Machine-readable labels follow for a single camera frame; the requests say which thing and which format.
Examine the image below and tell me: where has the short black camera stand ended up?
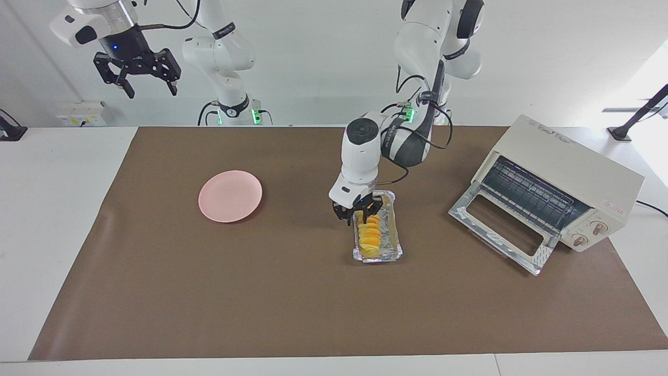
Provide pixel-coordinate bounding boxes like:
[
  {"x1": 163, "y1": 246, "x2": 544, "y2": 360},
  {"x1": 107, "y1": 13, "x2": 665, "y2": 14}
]
[{"x1": 0, "y1": 109, "x2": 28, "y2": 142}]

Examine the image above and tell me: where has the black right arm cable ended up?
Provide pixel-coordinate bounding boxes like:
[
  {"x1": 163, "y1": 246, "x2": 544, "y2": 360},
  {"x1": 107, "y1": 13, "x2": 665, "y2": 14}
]
[{"x1": 137, "y1": 0, "x2": 203, "y2": 31}]

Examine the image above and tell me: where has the black oven power cable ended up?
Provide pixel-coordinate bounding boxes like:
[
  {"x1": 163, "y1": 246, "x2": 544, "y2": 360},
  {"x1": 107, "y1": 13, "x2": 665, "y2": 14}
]
[{"x1": 636, "y1": 200, "x2": 668, "y2": 218}]

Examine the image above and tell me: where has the tall black camera stand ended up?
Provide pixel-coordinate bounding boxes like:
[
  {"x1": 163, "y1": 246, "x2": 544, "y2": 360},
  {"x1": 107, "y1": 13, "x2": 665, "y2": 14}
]
[{"x1": 607, "y1": 84, "x2": 668, "y2": 143}]

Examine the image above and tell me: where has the glass oven door silver frame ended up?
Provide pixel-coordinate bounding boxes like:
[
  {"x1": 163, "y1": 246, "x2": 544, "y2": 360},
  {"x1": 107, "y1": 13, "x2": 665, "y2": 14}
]
[{"x1": 449, "y1": 183, "x2": 562, "y2": 276}]

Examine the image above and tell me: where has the pink round plate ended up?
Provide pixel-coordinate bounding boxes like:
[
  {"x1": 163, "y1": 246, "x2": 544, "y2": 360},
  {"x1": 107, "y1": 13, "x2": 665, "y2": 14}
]
[{"x1": 198, "y1": 170, "x2": 263, "y2": 224}]

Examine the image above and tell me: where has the brown table mat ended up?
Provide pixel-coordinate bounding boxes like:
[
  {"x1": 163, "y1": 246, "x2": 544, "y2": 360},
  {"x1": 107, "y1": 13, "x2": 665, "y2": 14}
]
[{"x1": 29, "y1": 125, "x2": 668, "y2": 361}]

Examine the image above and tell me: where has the aluminium foil tray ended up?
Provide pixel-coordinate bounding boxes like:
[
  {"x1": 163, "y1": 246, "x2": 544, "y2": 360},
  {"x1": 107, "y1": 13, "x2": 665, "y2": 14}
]
[{"x1": 353, "y1": 191, "x2": 403, "y2": 263}]

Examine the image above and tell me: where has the white wall socket box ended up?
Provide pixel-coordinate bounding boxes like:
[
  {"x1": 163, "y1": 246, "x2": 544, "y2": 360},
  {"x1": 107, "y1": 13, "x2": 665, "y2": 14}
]
[{"x1": 56, "y1": 102, "x2": 108, "y2": 127}]

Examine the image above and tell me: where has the metal oven wire rack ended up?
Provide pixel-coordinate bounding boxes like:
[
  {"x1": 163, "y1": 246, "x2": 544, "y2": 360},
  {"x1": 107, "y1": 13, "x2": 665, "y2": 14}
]
[{"x1": 480, "y1": 157, "x2": 590, "y2": 233}]

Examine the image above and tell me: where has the orange sliced bread loaf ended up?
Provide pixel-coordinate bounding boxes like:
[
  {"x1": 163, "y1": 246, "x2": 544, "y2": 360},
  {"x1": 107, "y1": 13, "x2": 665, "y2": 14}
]
[{"x1": 357, "y1": 209, "x2": 384, "y2": 259}]

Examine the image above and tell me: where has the cream white toaster oven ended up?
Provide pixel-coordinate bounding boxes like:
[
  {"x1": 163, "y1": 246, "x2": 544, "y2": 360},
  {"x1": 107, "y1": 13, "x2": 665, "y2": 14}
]
[{"x1": 449, "y1": 115, "x2": 645, "y2": 276}]

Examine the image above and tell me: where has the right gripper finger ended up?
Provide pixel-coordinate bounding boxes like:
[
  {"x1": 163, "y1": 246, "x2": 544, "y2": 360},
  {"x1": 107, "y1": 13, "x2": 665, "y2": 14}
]
[
  {"x1": 94, "y1": 52, "x2": 135, "y2": 99},
  {"x1": 151, "y1": 48, "x2": 182, "y2": 96}
]

